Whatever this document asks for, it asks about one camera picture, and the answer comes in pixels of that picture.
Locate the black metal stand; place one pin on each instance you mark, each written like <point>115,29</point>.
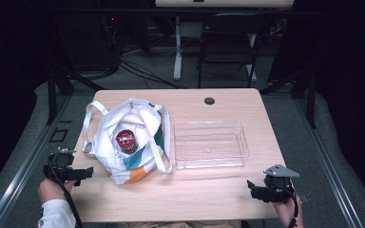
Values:
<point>52,91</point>
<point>310,95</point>

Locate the white tote bag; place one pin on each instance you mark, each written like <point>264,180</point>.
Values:
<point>145,126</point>

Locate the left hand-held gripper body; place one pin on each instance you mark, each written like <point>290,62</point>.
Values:
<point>60,161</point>

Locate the person's right hand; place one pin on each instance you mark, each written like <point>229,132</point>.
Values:
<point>286,210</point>

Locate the black chair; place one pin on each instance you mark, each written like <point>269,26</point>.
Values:
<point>228,38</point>

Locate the black table grommet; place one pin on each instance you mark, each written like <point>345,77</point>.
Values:
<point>209,101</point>

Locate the red can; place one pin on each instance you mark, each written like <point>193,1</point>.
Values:
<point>126,141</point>

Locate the clear plastic box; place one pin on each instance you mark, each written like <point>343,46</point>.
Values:
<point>210,145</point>

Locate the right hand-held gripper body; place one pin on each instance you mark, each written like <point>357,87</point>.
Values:
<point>277,186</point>

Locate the aluminium rail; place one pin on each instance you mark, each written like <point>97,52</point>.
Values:
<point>326,161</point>
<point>22,167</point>

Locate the white background table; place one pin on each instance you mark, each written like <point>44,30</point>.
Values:
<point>178,47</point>

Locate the person's left hand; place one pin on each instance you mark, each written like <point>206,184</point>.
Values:
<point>52,190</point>

